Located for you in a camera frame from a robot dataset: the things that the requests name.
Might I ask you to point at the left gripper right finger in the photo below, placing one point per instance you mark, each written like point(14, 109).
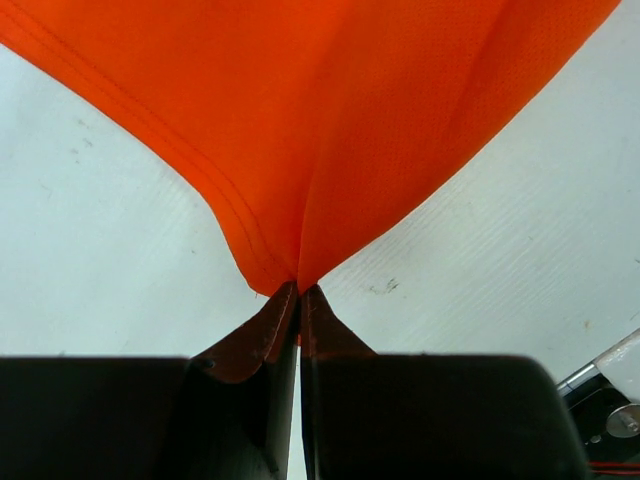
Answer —
point(331, 356)

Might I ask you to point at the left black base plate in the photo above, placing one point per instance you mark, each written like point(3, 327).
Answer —
point(603, 401)

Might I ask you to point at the orange t shirt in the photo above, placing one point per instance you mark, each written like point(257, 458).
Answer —
point(309, 127)

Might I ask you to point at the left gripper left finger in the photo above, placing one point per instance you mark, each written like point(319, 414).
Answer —
point(233, 416)

